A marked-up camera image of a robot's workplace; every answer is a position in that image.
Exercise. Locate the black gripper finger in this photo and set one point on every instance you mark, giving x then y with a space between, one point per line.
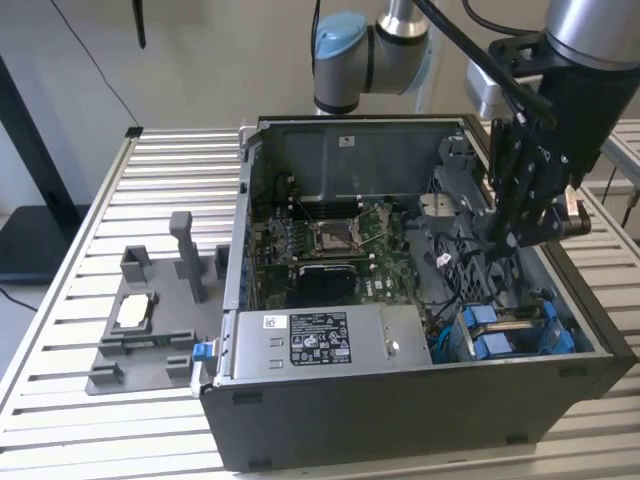
542 225
512 175

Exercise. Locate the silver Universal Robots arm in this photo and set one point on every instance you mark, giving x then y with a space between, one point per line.
350 65

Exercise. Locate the black RAM slot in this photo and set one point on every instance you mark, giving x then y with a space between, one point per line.
335 260
325 200
325 210
335 253

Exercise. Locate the grey metal drive cage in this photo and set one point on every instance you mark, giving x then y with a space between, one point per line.
450 205

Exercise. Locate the green Dell motherboard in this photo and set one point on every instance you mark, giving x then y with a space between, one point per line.
395 270

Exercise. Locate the CPU socket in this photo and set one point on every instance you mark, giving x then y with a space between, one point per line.
332 237

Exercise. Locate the graphics card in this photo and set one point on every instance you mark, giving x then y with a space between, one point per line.
325 276

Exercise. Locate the dark grey PC case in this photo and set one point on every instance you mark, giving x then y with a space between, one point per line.
375 425

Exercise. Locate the silver power supply unit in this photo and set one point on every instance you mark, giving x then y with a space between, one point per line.
310 345

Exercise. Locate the blue case latch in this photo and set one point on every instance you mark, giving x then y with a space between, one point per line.
201 351

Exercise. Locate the small black table clip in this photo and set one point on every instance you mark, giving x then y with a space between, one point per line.
134 132

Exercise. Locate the green RAM stick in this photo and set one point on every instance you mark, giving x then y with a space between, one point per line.
150 342

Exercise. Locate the silver CPU chip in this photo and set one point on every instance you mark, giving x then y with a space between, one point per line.
132 311

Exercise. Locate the grey parts rack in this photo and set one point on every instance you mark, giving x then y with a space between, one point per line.
145 370

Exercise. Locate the black stand furniture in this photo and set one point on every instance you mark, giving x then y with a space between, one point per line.
30 235

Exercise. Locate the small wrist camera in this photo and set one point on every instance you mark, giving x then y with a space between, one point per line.
577 215

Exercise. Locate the silver camera box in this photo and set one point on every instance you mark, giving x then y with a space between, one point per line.
482 87

